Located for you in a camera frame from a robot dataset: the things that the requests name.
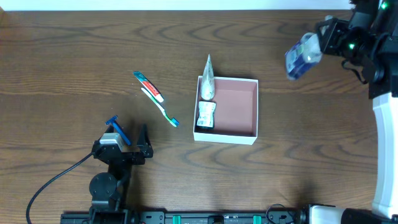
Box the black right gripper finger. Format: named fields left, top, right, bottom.
left=317, top=30, right=338, bottom=55
left=315, top=17, right=338, bottom=31

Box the clear bottle blue liquid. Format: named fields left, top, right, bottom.
left=285, top=32, right=323, bottom=80

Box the white green soap packet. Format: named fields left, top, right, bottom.
left=197, top=101, right=216, bottom=129

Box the white bamboo-print cream tube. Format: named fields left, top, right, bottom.
left=200, top=55, right=215, bottom=101

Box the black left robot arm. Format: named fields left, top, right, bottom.
left=88, top=124, right=154, bottom=223

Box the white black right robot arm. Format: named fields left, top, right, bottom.
left=285, top=8, right=397, bottom=223

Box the blue disposable razor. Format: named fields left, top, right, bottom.
left=105, top=115, right=132, bottom=146

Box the green white toothbrush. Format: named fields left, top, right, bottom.
left=141, top=88, right=179, bottom=128

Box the red green toothpaste tube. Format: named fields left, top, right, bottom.
left=133, top=71, right=164, bottom=103

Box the white box pink interior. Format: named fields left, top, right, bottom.
left=193, top=76, right=259, bottom=145

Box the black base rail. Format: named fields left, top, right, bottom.
left=60, top=210, right=296, bottom=224

